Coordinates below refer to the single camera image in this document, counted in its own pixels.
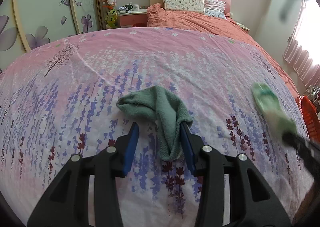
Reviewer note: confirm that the white floral pillow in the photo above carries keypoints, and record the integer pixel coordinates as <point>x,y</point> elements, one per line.
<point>183,1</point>

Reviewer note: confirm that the pink curtain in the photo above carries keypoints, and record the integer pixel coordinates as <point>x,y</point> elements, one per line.
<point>300,56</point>

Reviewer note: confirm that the dark mug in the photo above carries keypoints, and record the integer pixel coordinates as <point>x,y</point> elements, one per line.
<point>128,7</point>

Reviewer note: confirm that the light green sock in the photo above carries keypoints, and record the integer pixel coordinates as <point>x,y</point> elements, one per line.
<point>265,99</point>

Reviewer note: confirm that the salmon duvet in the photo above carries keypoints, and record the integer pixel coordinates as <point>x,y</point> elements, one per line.
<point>200,21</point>

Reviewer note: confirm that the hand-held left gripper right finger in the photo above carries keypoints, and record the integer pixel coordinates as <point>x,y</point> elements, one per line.
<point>187,146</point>

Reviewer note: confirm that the pink striped pillow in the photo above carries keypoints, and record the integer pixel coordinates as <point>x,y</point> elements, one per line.
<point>215,6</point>

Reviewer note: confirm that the red plastic basket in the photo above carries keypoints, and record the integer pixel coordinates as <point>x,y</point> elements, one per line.
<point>310,114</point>

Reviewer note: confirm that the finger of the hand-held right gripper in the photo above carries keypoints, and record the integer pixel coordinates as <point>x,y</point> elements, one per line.
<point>302,145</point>

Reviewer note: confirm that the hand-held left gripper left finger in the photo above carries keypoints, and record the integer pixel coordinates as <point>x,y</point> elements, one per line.
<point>131,146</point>

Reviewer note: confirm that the pink floral bed sheet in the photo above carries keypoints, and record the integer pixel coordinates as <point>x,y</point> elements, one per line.
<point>175,54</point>

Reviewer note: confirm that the white mug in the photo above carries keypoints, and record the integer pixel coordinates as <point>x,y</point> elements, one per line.
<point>135,7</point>

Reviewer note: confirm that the green towel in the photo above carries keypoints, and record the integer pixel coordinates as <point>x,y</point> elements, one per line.
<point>165,106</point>

